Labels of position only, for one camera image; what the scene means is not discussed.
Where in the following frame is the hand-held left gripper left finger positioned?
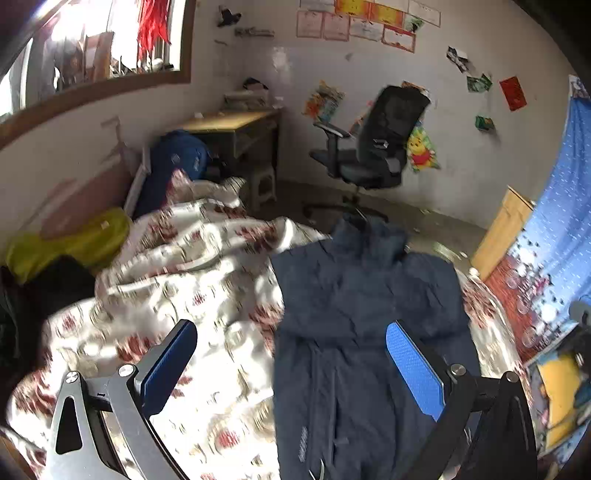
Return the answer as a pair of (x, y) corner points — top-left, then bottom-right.
(45, 319), (198, 480)

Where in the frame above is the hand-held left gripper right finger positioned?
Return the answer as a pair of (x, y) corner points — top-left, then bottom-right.
(385, 320), (539, 480)

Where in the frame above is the navy blue padded jacket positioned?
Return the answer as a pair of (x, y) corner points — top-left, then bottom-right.
(270, 215), (483, 480)

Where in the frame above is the floral white and red blanket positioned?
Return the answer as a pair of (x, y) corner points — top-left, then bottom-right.
(9, 175), (532, 480)

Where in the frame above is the dark cloth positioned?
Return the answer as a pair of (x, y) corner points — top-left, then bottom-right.
(0, 256), (95, 370)

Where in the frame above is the yellow cloth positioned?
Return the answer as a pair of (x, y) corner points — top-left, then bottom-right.
(538, 355), (580, 430)

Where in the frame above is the yellow-green pillow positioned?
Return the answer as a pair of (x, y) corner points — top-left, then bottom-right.
(4, 208), (132, 284)

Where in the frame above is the light wooden cabinet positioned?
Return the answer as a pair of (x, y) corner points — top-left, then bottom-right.
(471, 185), (536, 281)

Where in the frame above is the grey plastic stool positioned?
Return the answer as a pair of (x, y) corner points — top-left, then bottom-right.
(245, 166), (278, 213)

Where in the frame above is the blue backpack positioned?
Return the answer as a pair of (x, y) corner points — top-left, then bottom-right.
(134, 130), (213, 217)

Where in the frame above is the yellow bear poster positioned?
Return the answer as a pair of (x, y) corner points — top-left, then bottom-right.
(405, 121), (438, 174)

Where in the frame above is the blue printed curtain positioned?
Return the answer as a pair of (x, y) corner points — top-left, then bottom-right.
(480, 76), (591, 361)

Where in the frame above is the wooden desk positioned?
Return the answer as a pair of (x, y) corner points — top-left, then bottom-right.
(178, 108), (282, 204)

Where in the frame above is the black mesh office chair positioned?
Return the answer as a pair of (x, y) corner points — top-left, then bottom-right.
(302, 85), (432, 224)

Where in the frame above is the stack of papers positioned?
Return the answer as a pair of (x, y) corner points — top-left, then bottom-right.
(224, 90), (273, 112)

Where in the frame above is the colourful cartoon sticker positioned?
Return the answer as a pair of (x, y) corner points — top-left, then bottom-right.
(302, 80), (346, 124)

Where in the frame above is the red paper square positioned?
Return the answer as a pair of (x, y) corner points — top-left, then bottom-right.
(499, 76), (528, 112)

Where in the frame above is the wooden framed window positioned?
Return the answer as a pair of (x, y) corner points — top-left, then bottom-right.
(0, 0), (197, 123)

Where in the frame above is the red cloth at window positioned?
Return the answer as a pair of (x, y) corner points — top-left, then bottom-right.
(137, 0), (172, 49)

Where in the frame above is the white bed frame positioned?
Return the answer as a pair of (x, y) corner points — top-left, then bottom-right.
(124, 148), (151, 217)

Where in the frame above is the cluster of wall photos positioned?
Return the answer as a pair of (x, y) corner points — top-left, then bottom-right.
(445, 45), (471, 73)

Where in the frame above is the group of wall certificates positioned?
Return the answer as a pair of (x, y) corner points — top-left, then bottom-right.
(295, 0), (441, 54)

